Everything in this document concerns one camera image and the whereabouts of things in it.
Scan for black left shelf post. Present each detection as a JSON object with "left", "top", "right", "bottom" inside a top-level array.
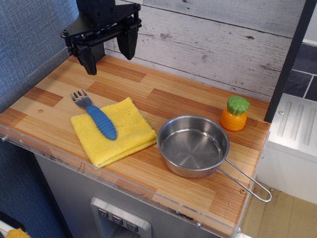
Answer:
[{"left": 91, "top": 43, "right": 106, "bottom": 63}]

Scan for yellow folded cloth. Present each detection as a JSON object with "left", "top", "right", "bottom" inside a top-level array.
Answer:
[{"left": 71, "top": 98, "right": 157, "bottom": 168}]

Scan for silver pot with wire handle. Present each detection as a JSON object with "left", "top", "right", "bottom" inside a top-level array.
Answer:
[{"left": 157, "top": 114, "right": 272, "bottom": 203}]

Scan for white toy sink unit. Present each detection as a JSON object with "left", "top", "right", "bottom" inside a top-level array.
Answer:
[{"left": 257, "top": 94, "right": 317, "bottom": 204}]

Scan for orange bottle with green cap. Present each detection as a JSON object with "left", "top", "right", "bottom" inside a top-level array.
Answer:
[{"left": 220, "top": 96, "right": 250, "bottom": 131}]

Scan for clear acrylic table edge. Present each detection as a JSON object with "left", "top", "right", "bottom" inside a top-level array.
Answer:
[{"left": 0, "top": 119, "right": 270, "bottom": 238}]

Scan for blue handled metal fork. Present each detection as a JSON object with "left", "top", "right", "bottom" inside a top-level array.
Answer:
[{"left": 70, "top": 89, "right": 117, "bottom": 140}]

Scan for black shelf post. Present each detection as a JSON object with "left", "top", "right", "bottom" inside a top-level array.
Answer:
[
  {"left": 264, "top": 0, "right": 317, "bottom": 123},
  {"left": 91, "top": 43, "right": 106, "bottom": 63}
]

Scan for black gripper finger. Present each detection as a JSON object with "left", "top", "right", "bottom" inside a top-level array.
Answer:
[
  {"left": 117, "top": 21, "right": 138, "bottom": 60},
  {"left": 77, "top": 44, "right": 97, "bottom": 75}
]

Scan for black right shelf post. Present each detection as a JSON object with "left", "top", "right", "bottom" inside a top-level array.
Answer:
[{"left": 264, "top": 0, "right": 317, "bottom": 123}]

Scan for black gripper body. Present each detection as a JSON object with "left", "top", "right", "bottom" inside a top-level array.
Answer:
[{"left": 60, "top": 0, "right": 142, "bottom": 56}]

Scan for silver toy fridge front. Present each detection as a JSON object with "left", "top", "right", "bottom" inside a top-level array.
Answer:
[{"left": 36, "top": 154, "right": 238, "bottom": 238}]

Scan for yellow black object bottom left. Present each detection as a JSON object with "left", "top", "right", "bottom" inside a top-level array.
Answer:
[{"left": 0, "top": 221, "right": 31, "bottom": 238}]

